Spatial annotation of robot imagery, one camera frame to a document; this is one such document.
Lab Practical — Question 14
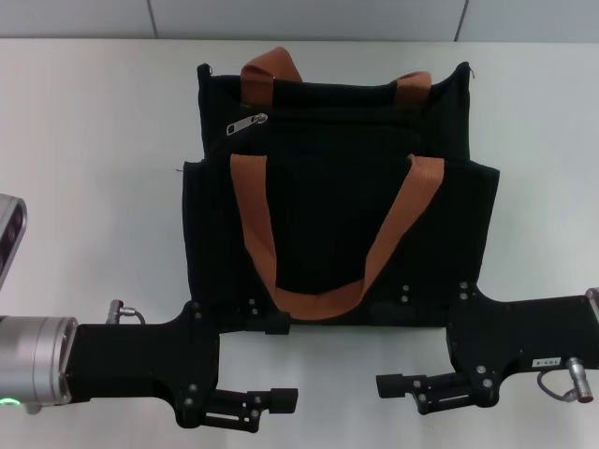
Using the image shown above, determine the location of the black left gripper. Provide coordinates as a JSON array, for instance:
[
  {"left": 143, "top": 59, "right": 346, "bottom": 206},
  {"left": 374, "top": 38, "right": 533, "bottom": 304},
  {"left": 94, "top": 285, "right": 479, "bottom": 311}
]
[{"left": 63, "top": 301, "right": 221, "bottom": 429}]

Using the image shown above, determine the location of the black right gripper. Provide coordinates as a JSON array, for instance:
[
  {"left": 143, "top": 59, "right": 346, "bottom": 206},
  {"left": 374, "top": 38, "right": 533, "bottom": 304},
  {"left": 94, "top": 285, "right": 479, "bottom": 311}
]
[{"left": 373, "top": 280, "right": 599, "bottom": 415}]

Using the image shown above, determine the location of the black bag with orange handles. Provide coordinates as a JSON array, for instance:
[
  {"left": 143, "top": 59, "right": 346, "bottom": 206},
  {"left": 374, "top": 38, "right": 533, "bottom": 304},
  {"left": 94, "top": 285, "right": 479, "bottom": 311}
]
[{"left": 181, "top": 46, "right": 501, "bottom": 329}]

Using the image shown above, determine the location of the silver zipper pull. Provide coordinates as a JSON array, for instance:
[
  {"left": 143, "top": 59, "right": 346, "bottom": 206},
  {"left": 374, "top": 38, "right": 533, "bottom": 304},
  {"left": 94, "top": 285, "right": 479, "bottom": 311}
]
[{"left": 226, "top": 111, "right": 270, "bottom": 138}]

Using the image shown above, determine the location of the left gripper cable with connector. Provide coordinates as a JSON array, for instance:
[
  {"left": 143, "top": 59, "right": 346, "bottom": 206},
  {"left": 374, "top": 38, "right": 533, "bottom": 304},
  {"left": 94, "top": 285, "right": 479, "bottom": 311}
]
[{"left": 108, "top": 300, "right": 147, "bottom": 325}]

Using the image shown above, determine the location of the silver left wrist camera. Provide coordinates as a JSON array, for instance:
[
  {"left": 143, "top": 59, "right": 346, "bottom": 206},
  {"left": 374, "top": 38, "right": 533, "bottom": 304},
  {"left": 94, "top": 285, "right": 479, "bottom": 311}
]
[{"left": 0, "top": 194, "right": 28, "bottom": 291}]

